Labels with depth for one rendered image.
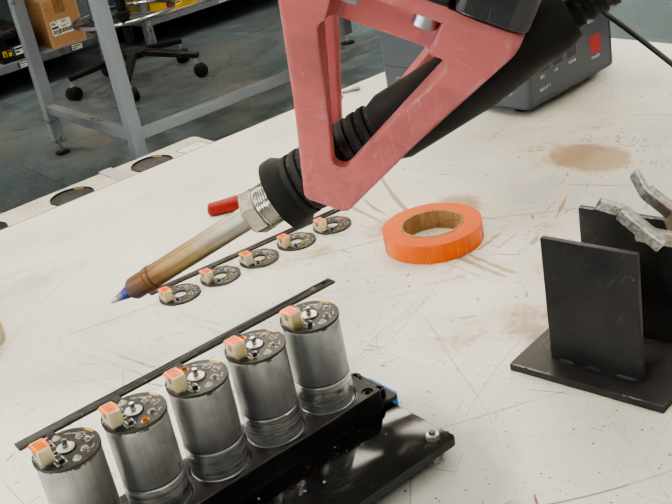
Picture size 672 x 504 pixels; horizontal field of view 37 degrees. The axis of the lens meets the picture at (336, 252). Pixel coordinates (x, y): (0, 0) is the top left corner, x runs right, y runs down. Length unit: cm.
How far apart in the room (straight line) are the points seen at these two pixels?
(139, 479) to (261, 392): 6
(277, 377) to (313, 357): 2
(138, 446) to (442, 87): 18
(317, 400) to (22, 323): 25
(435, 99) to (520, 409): 20
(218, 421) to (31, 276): 32
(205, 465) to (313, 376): 6
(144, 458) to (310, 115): 15
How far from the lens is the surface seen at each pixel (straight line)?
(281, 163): 32
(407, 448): 42
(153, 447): 39
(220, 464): 41
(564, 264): 45
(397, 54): 85
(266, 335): 41
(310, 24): 28
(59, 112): 342
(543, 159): 71
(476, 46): 27
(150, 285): 35
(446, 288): 55
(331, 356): 42
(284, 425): 42
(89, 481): 38
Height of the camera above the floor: 101
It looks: 25 degrees down
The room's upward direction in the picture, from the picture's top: 11 degrees counter-clockwise
